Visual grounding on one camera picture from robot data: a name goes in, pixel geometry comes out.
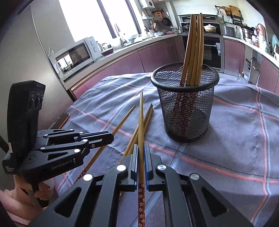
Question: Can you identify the black mesh utensil cup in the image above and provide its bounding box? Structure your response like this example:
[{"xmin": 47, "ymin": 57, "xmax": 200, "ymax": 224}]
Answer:
[{"xmin": 151, "ymin": 62, "xmax": 219, "ymax": 143}]

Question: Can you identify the left hand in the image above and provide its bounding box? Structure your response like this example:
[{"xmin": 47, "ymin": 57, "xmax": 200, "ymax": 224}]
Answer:
[{"xmin": 1, "ymin": 175, "xmax": 54, "ymax": 226}]

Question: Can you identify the steel pot on counter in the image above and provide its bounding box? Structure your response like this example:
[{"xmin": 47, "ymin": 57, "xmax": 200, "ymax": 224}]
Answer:
[{"xmin": 242, "ymin": 28, "xmax": 254, "ymax": 40}]

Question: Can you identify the black range hood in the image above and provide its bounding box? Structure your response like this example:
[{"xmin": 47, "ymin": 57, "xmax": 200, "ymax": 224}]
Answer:
[{"xmin": 178, "ymin": 14, "xmax": 219, "ymax": 23}]

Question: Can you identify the black lidded pot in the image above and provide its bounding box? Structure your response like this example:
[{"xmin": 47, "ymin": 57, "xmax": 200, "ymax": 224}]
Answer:
[{"xmin": 182, "ymin": 23, "xmax": 190, "ymax": 33}]

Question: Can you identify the wooden chopstick in cup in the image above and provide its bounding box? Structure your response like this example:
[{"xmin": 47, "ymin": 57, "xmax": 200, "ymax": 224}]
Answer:
[
  {"xmin": 190, "ymin": 16, "xmax": 201, "ymax": 86},
  {"xmin": 195, "ymin": 13, "xmax": 204, "ymax": 86},
  {"xmin": 186, "ymin": 20, "xmax": 198, "ymax": 86}
]

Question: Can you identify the white microwave oven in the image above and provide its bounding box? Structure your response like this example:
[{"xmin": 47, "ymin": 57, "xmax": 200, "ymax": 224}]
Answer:
[{"xmin": 49, "ymin": 36, "xmax": 103, "ymax": 81}]

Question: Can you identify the wooden cutting board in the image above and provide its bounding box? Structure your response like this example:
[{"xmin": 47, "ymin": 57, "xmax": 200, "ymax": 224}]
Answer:
[{"xmin": 229, "ymin": 5, "xmax": 242, "ymax": 17}]

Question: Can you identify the blue plaid tablecloth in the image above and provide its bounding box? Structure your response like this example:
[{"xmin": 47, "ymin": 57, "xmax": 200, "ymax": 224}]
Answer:
[{"xmin": 65, "ymin": 73, "xmax": 278, "ymax": 226}]

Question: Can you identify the wooden chopstick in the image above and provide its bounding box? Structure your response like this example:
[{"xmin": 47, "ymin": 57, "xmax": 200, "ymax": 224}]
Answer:
[
  {"xmin": 74, "ymin": 105, "xmax": 136, "ymax": 184},
  {"xmin": 186, "ymin": 20, "xmax": 198, "ymax": 86},
  {"xmin": 195, "ymin": 13, "xmax": 204, "ymax": 86},
  {"xmin": 138, "ymin": 92, "xmax": 145, "ymax": 227},
  {"xmin": 126, "ymin": 106, "xmax": 154, "ymax": 157},
  {"xmin": 190, "ymin": 16, "xmax": 201, "ymax": 86},
  {"xmin": 180, "ymin": 14, "xmax": 196, "ymax": 87},
  {"xmin": 121, "ymin": 103, "xmax": 153, "ymax": 160}
]

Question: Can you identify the black built-in oven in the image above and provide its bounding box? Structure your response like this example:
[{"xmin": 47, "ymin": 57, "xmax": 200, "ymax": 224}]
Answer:
[{"xmin": 182, "ymin": 34, "xmax": 225, "ymax": 73}]

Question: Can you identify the black hanging pan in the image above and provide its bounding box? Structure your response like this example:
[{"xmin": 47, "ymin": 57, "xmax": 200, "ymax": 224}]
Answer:
[{"xmin": 162, "ymin": 12, "xmax": 172, "ymax": 27}]

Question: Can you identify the pink kettle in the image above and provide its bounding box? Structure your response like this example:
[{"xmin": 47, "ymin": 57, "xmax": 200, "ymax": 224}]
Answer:
[{"xmin": 256, "ymin": 24, "xmax": 267, "ymax": 39}]

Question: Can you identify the white water heater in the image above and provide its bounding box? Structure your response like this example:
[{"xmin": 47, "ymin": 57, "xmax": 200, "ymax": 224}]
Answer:
[{"xmin": 139, "ymin": 0, "xmax": 155, "ymax": 9}]

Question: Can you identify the white ceramic pot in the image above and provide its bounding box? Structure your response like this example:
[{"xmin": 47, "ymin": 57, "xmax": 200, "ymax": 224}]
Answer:
[{"xmin": 203, "ymin": 24, "xmax": 217, "ymax": 33}]

